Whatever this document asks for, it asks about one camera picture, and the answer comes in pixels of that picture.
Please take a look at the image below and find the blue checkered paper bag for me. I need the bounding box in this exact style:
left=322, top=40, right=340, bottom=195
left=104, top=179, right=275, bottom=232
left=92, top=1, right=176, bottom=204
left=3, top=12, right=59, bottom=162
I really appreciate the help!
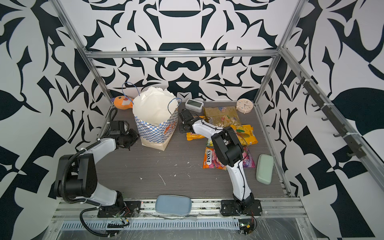
left=132, top=87, right=182, bottom=151

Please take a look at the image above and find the green Fox's candy bag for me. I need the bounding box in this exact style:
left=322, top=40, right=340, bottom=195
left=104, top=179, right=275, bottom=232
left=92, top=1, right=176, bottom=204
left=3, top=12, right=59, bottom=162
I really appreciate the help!
left=206, top=140, right=214, bottom=149

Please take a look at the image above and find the gold snack bag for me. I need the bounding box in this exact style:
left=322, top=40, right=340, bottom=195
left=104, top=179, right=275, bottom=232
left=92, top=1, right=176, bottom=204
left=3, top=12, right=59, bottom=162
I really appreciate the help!
left=204, top=106, right=242, bottom=127

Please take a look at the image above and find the orange Fox's fruits candy bag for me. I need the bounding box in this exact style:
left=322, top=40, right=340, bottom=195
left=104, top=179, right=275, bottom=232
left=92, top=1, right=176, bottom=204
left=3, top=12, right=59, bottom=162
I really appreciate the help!
left=203, top=148, right=227, bottom=171

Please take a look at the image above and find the yellow orange candy bag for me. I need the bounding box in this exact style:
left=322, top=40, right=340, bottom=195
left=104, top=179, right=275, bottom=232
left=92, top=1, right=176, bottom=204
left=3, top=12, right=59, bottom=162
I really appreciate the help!
left=231, top=125, right=258, bottom=146

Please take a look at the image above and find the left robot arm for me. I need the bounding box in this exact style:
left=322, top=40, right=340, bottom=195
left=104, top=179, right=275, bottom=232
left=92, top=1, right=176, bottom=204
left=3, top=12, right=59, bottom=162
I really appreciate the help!
left=54, top=107, right=139, bottom=208

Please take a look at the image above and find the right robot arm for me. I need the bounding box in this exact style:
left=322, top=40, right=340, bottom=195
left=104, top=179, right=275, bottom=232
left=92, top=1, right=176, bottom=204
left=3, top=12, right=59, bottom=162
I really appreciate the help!
left=179, top=109, right=254, bottom=211

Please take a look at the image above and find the white digital clock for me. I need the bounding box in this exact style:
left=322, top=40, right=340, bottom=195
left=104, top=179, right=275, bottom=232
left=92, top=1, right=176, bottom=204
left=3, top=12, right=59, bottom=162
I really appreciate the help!
left=185, top=99, right=204, bottom=113

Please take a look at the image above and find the orange plush toy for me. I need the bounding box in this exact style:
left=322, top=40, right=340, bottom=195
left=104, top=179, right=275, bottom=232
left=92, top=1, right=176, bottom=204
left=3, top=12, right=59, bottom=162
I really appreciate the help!
left=111, top=96, right=133, bottom=110

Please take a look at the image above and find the beige alarm clock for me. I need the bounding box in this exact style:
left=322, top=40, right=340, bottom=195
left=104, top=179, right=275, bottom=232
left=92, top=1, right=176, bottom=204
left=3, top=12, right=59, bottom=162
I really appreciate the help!
left=236, top=99, right=254, bottom=114

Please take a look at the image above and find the light green container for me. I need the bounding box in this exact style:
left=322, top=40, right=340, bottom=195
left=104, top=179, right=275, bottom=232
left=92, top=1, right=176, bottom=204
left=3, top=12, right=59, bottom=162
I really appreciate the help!
left=256, top=154, right=275, bottom=185

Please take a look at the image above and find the small circuit board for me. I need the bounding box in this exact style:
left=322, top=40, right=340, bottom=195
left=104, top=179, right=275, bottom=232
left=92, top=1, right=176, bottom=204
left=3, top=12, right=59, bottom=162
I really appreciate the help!
left=239, top=218, right=258, bottom=235

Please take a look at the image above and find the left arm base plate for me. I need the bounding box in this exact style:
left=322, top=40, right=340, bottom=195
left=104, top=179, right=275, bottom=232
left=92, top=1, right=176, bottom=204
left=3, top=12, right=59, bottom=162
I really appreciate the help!
left=97, top=201, right=142, bottom=218

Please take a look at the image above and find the black corrugated cable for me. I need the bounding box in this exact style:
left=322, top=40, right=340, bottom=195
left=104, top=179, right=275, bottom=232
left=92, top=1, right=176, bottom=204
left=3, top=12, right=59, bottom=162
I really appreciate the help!
left=79, top=207, right=124, bottom=238

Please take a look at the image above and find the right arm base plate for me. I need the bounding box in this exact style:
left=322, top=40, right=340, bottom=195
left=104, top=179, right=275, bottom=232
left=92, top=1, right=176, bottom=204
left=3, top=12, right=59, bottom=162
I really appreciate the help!
left=220, top=200, right=263, bottom=217

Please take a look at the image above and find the white cable duct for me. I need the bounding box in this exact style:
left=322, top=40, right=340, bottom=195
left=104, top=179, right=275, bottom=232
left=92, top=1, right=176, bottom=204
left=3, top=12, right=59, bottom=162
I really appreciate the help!
left=59, top=218, right=241, bottom=231

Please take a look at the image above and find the black hook rail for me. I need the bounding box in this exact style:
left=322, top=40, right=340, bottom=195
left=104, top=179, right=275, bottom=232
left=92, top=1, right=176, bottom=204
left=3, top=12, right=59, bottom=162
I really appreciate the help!
left=297, top=73, right=367, bottom=159

